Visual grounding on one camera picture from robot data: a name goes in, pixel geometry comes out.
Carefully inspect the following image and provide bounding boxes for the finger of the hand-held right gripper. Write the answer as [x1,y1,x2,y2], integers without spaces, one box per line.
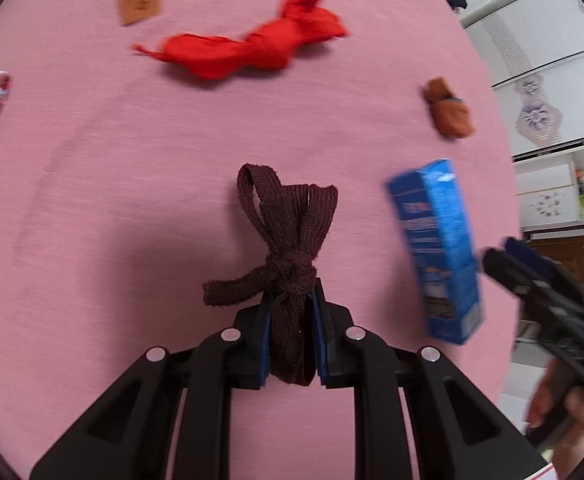
[503,236,584,307]
[482,249,539,297]

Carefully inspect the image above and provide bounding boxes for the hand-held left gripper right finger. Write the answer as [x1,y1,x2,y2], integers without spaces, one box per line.
[312,280,548,480]

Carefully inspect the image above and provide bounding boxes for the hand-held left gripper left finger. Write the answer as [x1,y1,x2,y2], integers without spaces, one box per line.
[29,294,273,480]

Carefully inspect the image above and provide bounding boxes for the blue cardboard box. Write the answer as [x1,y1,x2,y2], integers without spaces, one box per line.
[386,158,487,346]

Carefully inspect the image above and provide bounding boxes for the dark brown knotted cloth strip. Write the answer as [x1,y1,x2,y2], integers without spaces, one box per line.
[202,162,340,387]

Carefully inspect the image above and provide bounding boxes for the brown wooden cabinet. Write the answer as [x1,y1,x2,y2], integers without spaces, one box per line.
[522,232,584,321]

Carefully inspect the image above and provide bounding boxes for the white cabinet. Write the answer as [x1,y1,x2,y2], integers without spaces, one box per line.
[514,140,584,233]

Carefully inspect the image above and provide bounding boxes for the orange brown cloth bundle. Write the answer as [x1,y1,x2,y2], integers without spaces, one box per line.
[420,77,475,140]

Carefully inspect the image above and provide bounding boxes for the white floral sliding wardrobe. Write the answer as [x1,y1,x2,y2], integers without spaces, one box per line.
[462,0,584,158]

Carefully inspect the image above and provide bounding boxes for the red knotted cloth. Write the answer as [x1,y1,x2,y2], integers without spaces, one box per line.
[132,0,350,81]

